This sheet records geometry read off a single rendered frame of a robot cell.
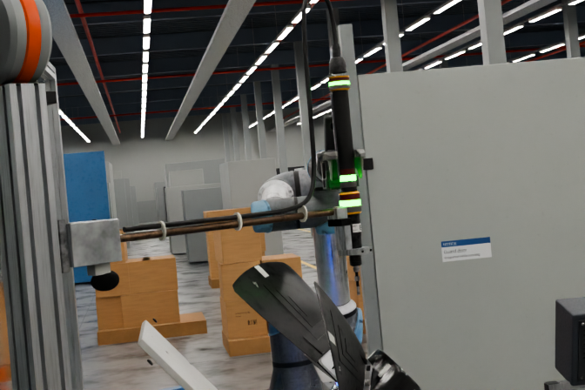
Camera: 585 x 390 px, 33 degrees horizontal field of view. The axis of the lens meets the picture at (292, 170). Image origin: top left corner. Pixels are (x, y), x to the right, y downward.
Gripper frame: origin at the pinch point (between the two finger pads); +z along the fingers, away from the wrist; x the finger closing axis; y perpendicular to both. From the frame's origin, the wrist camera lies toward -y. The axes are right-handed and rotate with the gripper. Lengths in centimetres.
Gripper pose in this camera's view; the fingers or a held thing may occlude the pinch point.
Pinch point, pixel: (347, 152)
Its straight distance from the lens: 201.6
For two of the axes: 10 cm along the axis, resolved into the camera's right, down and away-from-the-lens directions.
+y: 0.9, 10.0, -0.1
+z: 1.2, -0.2, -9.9
